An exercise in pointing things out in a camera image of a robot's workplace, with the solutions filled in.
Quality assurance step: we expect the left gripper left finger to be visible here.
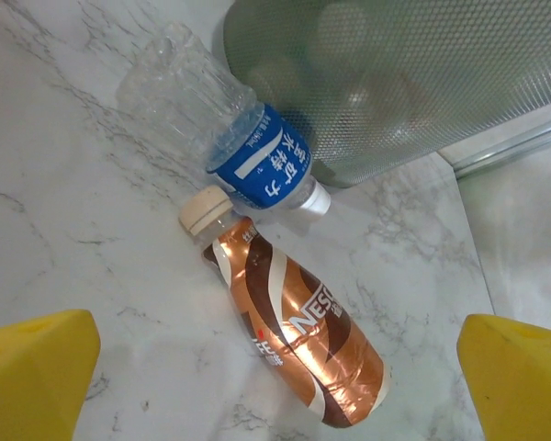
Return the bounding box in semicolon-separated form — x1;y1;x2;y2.
0;309;102;441

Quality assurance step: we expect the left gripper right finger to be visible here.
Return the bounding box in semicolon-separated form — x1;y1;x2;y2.
456;313;551;441

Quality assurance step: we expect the copper brown coffee bottle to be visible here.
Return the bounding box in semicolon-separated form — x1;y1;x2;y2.
178;186;391;431

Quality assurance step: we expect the blue label bottle white cap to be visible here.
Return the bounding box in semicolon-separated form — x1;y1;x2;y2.
114;22;332;226

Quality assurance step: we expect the translucent green trash bin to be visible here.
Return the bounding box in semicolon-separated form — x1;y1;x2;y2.
210;0;551;189

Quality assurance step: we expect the aluminium frame post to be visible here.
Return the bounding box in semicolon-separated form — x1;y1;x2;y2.
440;109;551;179

